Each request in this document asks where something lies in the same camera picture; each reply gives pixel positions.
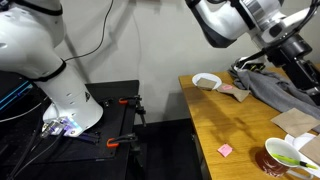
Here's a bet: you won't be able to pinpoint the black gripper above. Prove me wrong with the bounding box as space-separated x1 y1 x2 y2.
265 34 320 98

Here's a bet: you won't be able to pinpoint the green highlighter marker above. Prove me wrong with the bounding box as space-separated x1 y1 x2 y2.
270 152 320 171

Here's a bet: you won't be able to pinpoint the red mug white inside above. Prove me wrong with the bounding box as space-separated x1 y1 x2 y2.
254 136 316 180

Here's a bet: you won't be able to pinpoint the grey hoodie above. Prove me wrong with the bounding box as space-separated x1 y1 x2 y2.
227 67 320 135

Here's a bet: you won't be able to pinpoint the white and black object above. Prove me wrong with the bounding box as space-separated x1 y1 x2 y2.
232 54 268 73

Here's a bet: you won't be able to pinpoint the white paper plate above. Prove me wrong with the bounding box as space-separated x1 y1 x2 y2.
191 72 223 91
284 132 320 180

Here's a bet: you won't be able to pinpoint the pink sticky note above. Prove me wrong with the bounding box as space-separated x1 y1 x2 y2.
221 83 234 92
216 142 234 159

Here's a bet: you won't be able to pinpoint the orange black bar clamp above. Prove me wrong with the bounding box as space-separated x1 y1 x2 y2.
105 132 140 150
117 94 148 128

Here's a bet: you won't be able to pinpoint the black robot cart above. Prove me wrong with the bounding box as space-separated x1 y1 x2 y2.
0 79 148 180

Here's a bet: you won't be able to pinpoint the black box blue stripes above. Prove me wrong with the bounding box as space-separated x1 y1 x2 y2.
0 69 36 116

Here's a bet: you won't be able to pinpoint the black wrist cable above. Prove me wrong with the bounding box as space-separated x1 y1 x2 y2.
259 0 320 55

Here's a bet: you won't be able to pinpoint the thin black wall cable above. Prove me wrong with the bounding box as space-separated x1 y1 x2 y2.
63 0 115 63

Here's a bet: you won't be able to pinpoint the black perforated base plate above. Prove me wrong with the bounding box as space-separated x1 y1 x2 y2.
18 96 132 165

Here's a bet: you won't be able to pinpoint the black base cable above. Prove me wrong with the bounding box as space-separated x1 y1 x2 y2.
4 126 46 180
13 129 68 178

